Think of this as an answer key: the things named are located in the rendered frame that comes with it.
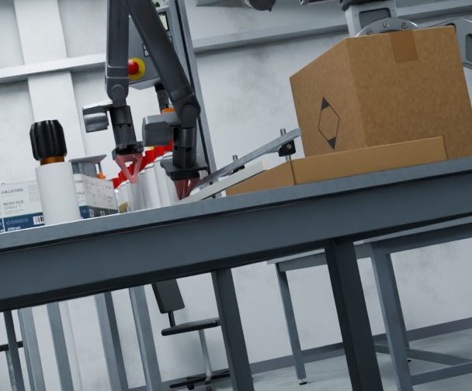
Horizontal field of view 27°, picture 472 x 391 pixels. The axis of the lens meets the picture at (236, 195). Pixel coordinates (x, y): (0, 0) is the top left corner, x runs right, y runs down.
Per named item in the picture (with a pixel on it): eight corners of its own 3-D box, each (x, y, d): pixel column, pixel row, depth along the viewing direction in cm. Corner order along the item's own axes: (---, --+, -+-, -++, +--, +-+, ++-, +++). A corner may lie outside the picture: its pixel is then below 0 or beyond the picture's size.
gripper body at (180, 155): (159, 166, 233) (159, 139, 230) (199, 160, 237) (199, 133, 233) (168, 178, 228) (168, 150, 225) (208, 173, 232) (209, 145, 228)
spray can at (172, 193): (171, 222, 241) (157, 141, 243) (192, 219, 242) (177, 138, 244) (175, 220, 236) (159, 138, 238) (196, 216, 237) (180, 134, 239)
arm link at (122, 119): (130, 99, 254) (129, 104, 259) (103, 104, 253) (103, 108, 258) (134, 126, 253) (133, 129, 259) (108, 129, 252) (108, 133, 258)
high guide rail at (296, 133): (151, 210, 277) (150, 205, 277) (155, 209, 277) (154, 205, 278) (296, 136, 176) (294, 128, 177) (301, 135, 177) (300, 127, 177)
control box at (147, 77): (138, 91, 275) (126, 25, 277) (195, 76, 271) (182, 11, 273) (125, 85, 266) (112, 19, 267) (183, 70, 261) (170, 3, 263)
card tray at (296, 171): (229, 212, 168) (224, 189, 168) (362, 189, 177) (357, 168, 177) (295, 186, 140) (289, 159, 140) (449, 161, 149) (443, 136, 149)
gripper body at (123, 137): (119, 150, 249) (114, 122, 250) (112, 158, 259) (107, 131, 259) (144, 147, 251) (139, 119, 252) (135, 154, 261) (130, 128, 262)
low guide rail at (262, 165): (130, 233, 274) (128, 226, 274) (133, 232, 274) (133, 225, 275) (264, 170, 173) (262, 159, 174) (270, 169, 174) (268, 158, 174)
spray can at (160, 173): (161, 225, 244) (146, 146, 246) (178, 223, 247) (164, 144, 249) (171, 222, 240) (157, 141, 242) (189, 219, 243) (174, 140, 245)
